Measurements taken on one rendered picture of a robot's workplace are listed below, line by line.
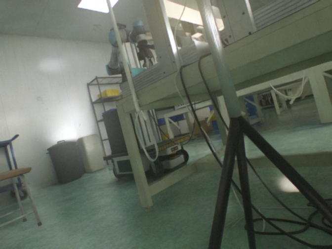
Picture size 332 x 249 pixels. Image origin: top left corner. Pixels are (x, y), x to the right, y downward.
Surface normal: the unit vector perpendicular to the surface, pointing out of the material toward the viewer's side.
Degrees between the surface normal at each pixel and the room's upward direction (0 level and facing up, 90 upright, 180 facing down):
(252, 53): 90
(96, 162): 93
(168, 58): 90
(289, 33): 90
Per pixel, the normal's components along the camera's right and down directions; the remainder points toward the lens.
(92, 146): 0.67, -0.14
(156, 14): -0.71, 0.16
